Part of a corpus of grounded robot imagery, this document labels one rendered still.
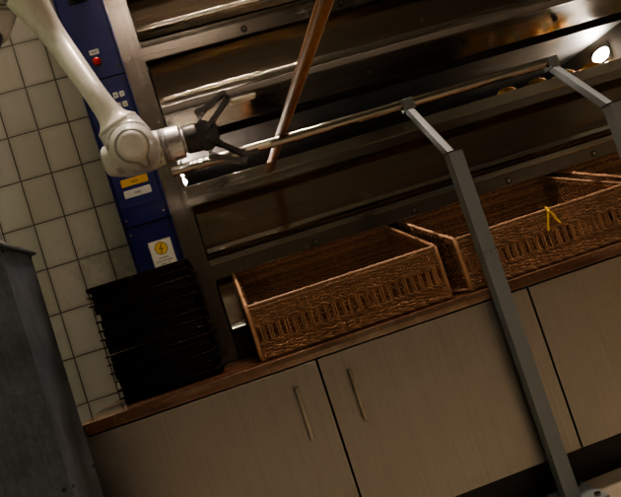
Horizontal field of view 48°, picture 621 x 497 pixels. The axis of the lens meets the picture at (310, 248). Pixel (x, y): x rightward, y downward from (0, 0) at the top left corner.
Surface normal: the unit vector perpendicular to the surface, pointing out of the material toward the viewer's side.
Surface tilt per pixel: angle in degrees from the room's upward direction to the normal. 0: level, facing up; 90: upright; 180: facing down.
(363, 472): 90
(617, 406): 90
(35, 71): 90
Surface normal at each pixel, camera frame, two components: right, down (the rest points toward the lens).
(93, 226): 0.12, -0.10
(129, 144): 0.26, 0.19
